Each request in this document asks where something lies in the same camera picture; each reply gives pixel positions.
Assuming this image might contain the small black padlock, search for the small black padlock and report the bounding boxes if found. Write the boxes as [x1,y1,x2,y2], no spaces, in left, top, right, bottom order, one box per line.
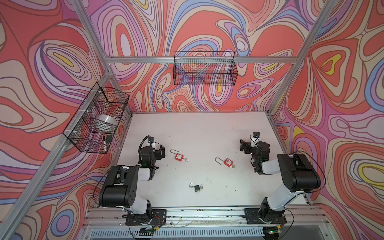
[189,183,204,192]

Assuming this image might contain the black wire basket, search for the black wire basket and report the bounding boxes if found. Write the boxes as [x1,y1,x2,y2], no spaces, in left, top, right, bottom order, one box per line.
[173,50,238,86]
[63,83,130,154]

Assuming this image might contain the back black wire basket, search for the back black wire basket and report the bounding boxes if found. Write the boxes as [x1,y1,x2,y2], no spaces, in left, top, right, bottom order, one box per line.
[173,50,238,86]

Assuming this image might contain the left black wire basket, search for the left black wire basket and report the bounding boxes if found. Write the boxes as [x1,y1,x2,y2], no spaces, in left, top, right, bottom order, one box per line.
[63,83,130,154]

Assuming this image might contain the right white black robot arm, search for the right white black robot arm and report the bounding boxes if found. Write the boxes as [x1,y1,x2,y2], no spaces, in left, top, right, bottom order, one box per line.
[240,137,322,223]

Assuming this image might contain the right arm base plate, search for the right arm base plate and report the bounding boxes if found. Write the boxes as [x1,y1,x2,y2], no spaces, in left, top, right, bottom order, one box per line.
[241,208,287,225]

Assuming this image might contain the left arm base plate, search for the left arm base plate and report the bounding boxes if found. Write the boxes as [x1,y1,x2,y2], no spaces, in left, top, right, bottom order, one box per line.
[122,209,167,227]

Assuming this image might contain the white tape roll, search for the white tape roll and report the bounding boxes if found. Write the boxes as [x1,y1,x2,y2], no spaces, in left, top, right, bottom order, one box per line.
[97,114,118,126]

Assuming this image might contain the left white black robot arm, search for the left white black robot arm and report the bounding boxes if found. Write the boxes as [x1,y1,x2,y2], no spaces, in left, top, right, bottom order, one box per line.
[99,136,166,218]

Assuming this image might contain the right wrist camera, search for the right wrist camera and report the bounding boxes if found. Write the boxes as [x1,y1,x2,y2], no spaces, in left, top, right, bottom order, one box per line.
[250,132,261,145]

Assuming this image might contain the red padlock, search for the red padlock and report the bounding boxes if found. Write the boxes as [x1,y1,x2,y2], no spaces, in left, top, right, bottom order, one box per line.
[215,157,234,168]
[170,149,184,162]

